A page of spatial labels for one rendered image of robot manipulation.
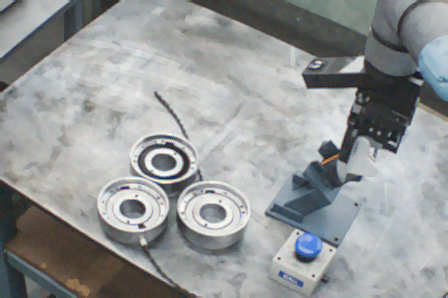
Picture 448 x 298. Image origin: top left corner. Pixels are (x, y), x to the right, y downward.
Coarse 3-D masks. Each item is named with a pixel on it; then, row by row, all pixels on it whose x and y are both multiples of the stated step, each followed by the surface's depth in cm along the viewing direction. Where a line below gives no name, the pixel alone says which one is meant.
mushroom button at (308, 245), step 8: (296, 240) 106; (304, 240) 106; (312, 240) 106; (320, 240) 107; (296, 248) 106; (304, 248) 105; (312, 248) 105; (320, 248) 106; (304, 256) 105; (312, 256) 105
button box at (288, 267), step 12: (288, 240) 110; (288, 252) 108; (324, 252) 109; (276, 264) 107; (288, 264) 107; (300, 264) 107; (312, 264) 107; (324, 264) 107; (276, 276) 109; (288, 276) 107; (300, 276) 106; (312, 276) 105; (324, 276) 109; (288, 288) 109; (300, 288) 107; (312, 288) 106
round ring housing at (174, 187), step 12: (144, 144) 122; (180, 144) 123; (192, 144) 122; (132, 156) 120; (156, 156) 122; (168, 156) 122; (192, 156) 122; (132, 168) 118; (180, 168) 120; (156, 180) 116; (180, 180) 116; (192, 180) 119; (168, 192) 117; (180, 192) 120
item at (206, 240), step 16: (192, 192) 116; (208, 192) 118; (224, 192) 117; (240, 192) 116; (208, 208) 116; (224, 208) 115; (240, 208) 115; (208, 224) 112; (224, 224) 113; (240, 224) 113; (192, 240) 112; (208, 240) 110; (224, 240) 111
